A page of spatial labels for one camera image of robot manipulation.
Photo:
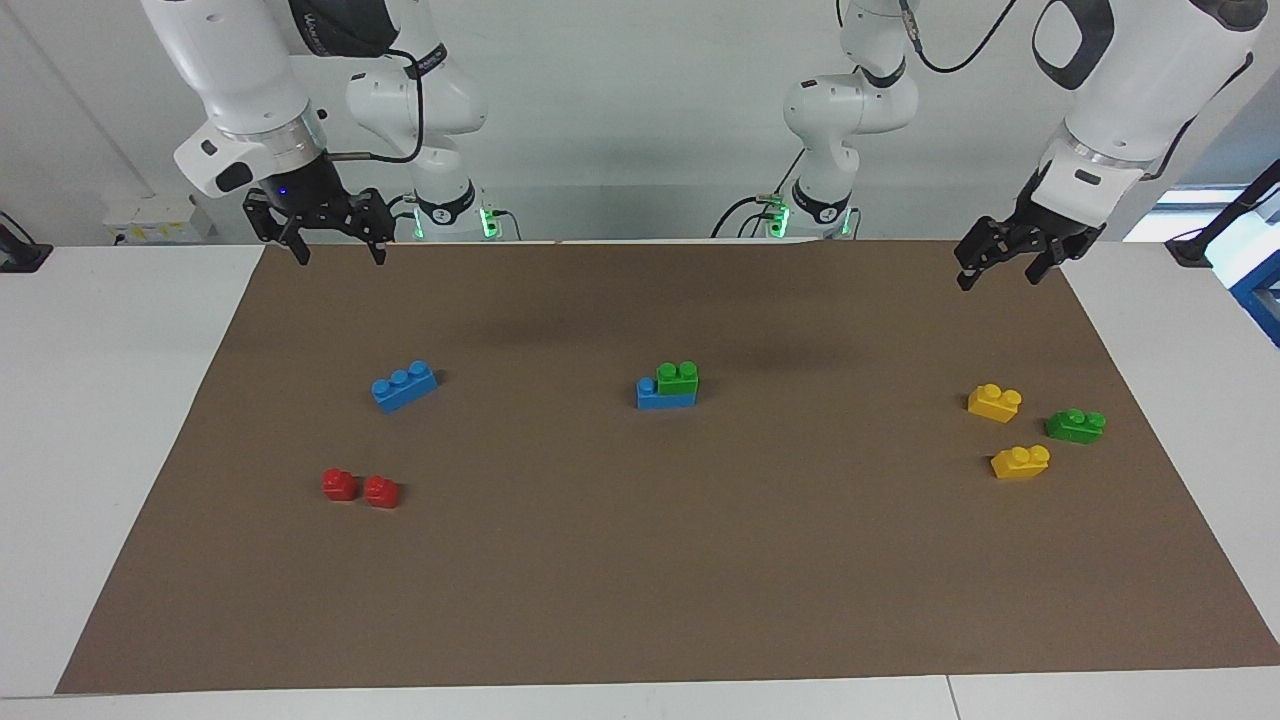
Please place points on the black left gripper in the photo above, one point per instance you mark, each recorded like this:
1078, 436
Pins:
1040, 230

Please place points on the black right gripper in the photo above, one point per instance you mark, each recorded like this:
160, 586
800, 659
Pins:
310, 200

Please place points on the green two-stud toy block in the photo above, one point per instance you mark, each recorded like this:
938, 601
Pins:
678, 380
1074, 428

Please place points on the blue three-stud toy block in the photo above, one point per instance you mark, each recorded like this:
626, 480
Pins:
660, 399
404, 388

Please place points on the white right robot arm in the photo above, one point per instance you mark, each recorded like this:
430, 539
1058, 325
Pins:
240, 60

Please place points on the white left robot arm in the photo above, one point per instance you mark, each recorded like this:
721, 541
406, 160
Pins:
1130, 80

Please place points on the yellow two-stud toy block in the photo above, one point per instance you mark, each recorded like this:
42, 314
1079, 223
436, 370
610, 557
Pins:
1019, 464
993, 404

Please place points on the red single-stud toy block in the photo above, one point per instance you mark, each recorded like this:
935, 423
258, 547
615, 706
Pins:
381, 493
339, 486

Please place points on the white power box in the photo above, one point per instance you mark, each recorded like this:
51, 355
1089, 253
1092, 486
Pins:
155, 218

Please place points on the black table clamp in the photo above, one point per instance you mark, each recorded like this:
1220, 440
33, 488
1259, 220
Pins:
22, 255

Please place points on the brown table mat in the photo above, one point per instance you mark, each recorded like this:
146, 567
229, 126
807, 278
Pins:
640, 560

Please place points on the blue frame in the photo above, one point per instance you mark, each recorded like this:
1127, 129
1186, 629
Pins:
1262, 295

